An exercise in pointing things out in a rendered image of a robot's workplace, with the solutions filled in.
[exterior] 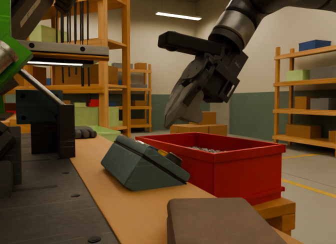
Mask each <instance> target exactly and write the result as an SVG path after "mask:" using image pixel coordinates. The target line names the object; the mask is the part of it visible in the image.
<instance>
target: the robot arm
mask: <svg viewBox="0 0 336 244"><path fill-rule="evenodd" d="M284 7H297V8H305V9H316V10H324V11H331V12H334V13H336V0H230V1H229V3H228V5H227V6H226V8H225V9H224V11H223V13H222V14H221V16H220V17H219V19H218V20H217V22H216V24H215V25H214V27H213V28H212V32H211V33H210V35H209V36H208V40H206V39H202V38H198V37H194V36H190V35H186V34H182V33H178V32H176V31H170V30H169V31H167V32H165V33H163V34H160V35H159V37H158V44H157V45H158V47H159V48H162V49H166V50H167V51H169V52H175V51H176V52H180V53H185V54H189V55H194V56H195V58H194V60H193V61H191V62H190V63H189V64H188V66H187V67H186V68H185V70H184V71H183V73H182V75H181V77H180V78H179V80H178V81H177V83H176V84H175V86H174V88H173V89H172V92H171V94H170V96H169V99H168V103H167V105H166V109H165V113H164V122H163V127H164V128H166V129H168V128H170V127H171V126H172V125H173V124H174V123H175V122H176V121H177V120H178V119H179V120H182V121H185V122H188V123H189V122H193V123H196V124H198V123H200V122H201V121H202V120H203V118H204V115H203V112H202V110H201V108H200V104H201V102H202V100H204V101H205V102H206V103H223V101H224V102H225V103H228V101H229V99H230V98H231V96H232V94H233V92H234V91H235V89H236V87H237V86H238V84H239V82H240V80H239V79H238V78H237V77H238V75H239V73H240V71H241V70H242V68H243V66H244V65H245V63H246V61H247V60H248V58H249V57H248V56H247V55H246V54H245V53H244V52H243V51H242V50H244V49H245V47H246V46H247V44H248V43H249V41H250V39H251V38H252V36H253V34H254V32H255V31H256V29H257V27H258V26H259V24H260V22H261V21H262V19H263V18H264V17H266V16H268V15H270V14H272V13H274V12H276V11H278V10H280V9H282V8H284ZM233 85H234V87H233V89H232V86H233ZM231 89H232V91H231V92H230V94H229V96H227V95H228V93H229V91H230V90H231Z"/></svg>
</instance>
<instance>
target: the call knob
mask: <svg viewBox="0 0 336 244"><path fill-rule="evenodd" d="M166 157H168V158H169V159H171V160H173V161H175V162H176V163H178V164H179V165H180V166H181V165H182V162H183V161H182V159H181V158H179V157H178V156H176V155H175V154H173V153H172V152H169V153H167V154H166Z"/></svg>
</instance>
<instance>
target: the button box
mask: <svg viewBox="0 0 336 244"><path fill-rule="evenodd" d="M100 163H101V165H102V166H103V167H104V168H105V169H107V170H108V171H109V172H110V173H111V174H112V175H113V176H114V177H115V178H116V179H117V180H118V181H119V182H120V183H121V184H122V185H123V186H124V187H126V188H127V189H129V190H131V191H134V192H135V191H144V190H151V189H159V188H166V187H174V186H181V185H184V184H185V185H186V184H187V183H185V182H187V181H188V180H189V178H190V176H191V175H190V174H189V172H188V171H186V170H184V169H182V168H181V166H180V165H179V164H178V163H176V162H175V161H173V160H172V159H170V158H168V157H166V156H163V155H161V154H160V153H159V152H158V151H157V150H155V149H154V148H152V147H151V146H149V145H147V144H145V143H141V142H139V141H138V140H134V139H132V138H130V137H129V138H128V137H126V136H125V135H118V136H117V138H116V139H115V141H114V143H113V144H112V145H111V147H110V148H109V150H108V151H107V153H106V154H105V156H104V157H103V159H102V160H101V162H100Z"/></svg>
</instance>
